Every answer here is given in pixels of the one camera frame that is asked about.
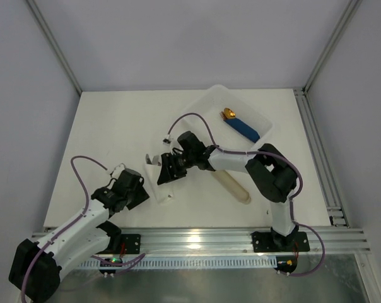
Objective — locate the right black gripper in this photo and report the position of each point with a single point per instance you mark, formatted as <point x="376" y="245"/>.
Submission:
<point x="168" y="167"/>

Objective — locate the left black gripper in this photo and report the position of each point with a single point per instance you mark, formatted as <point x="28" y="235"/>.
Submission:
<point x="135" y="194"/>

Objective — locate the white paper napkin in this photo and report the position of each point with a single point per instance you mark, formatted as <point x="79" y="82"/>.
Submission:
<point x="163" y="194"/>

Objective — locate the silver knife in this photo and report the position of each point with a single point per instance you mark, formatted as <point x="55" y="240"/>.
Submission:
<point x="154" y="160"/>

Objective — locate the oval wooden cutlery tray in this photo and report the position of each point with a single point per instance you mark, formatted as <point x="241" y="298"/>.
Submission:
<point x="232" y="186"/>

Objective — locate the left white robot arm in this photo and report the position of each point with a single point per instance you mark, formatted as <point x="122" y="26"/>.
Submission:
<point x="39" y="267"/>

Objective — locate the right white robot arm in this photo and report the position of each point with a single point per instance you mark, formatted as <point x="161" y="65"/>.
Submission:
<point x="274" y="176"/>

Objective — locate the gold cutlery in roll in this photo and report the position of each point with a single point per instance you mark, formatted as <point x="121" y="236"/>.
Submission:
<point x="227" y="113"/>

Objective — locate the white plastic basket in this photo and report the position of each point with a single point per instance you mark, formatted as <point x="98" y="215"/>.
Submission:
<point x="204" y="118"/>

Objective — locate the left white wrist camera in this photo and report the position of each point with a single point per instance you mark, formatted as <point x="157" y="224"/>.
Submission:
<point x="115" y="172"/>

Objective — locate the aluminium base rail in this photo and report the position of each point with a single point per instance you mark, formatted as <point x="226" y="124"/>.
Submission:
<point x="236" y="241"/>

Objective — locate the white slotted cable duct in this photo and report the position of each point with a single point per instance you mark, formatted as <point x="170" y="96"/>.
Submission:
<point x="205" y="262"/>

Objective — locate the right aluminium side rail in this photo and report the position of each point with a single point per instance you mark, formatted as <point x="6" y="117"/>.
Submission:
<point x="332" y="196"/>

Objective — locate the left aluminium frame post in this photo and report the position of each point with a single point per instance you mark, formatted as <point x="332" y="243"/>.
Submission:
<point x="53" y="44"/>

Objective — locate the aluminium frame post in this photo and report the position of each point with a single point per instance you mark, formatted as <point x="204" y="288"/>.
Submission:
<point x="338" y="31"/>
<point x="53" y="44"/>

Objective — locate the right aluminium frame post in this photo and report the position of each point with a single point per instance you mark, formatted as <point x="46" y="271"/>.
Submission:
<point x="338" y="31"/>

